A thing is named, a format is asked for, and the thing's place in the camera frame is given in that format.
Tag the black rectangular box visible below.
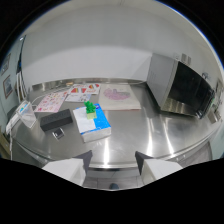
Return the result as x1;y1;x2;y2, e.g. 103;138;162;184
39;108;74;132

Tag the wall socket plate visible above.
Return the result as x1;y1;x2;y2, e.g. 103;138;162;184
180;53;192;66

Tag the framed wall picture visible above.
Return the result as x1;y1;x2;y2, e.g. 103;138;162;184
2;74;14;100

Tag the white sheet with figures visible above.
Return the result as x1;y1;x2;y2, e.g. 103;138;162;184
64;93;92;103

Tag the blue and white box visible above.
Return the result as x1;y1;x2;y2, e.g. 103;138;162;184
72;103;113;143

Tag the green tree model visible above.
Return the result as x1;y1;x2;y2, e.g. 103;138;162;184
83;100;98;120

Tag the small black framed card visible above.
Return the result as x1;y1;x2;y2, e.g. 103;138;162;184
51;127;66;140

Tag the clear acrylic stand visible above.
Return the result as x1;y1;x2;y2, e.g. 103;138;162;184
15;100;38;129

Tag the pink sticker sheet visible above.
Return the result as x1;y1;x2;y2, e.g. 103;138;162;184
34;90;69;113

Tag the colourful triangle pattern sheet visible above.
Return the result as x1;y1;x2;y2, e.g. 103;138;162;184
66;83;102;96

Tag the cloth with pink drawing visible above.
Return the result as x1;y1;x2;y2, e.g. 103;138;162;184
97;83;142;111

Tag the silver microwave oven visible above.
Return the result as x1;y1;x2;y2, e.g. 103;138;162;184
146;53;216;120

